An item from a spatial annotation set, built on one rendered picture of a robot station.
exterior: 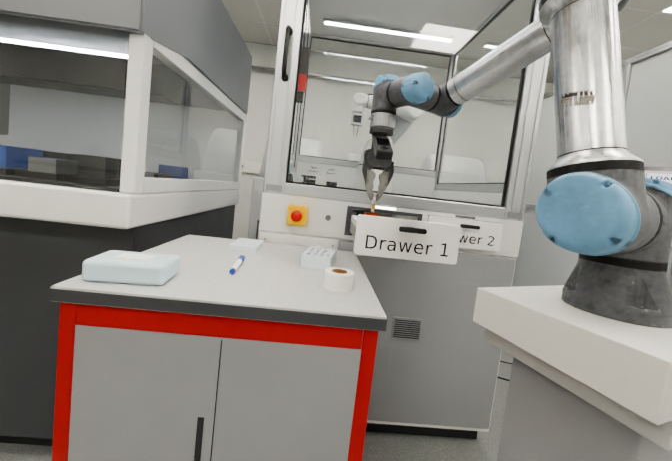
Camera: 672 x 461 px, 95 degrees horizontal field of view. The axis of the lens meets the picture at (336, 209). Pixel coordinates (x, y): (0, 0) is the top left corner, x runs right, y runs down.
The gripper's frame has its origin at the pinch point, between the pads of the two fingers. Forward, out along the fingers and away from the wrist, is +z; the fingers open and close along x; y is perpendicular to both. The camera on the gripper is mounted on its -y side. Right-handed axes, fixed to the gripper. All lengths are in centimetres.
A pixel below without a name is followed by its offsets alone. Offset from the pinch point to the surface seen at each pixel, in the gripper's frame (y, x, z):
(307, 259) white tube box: -5.4, 18.1, 19.6
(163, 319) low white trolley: -32, 44, 27
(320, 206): 25.9, 14.6, 6.6
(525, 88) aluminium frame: 23, -58, -47
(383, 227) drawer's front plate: -8.7, -1.5, 8.0
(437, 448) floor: 21, -43, 98
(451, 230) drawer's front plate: -9.4, -20.5, 6.8
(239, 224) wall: 351, 111, 68
